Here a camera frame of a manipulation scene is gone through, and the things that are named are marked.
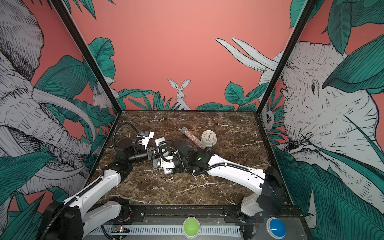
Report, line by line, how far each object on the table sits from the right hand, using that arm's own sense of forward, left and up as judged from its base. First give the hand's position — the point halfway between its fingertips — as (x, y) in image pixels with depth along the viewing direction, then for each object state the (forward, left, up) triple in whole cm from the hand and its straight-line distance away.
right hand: (164, 158), depth 70 cm
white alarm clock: (+25, -24, -19) cm, 39 cm away
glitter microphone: (+25, -13, -19) cm, 34 cm away
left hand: (+4, -1, +1) cm, 4 cm away
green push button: (-26, -13, -20) cm, 35 cm away
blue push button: (-25, -54, -21) cm, 63 cm away
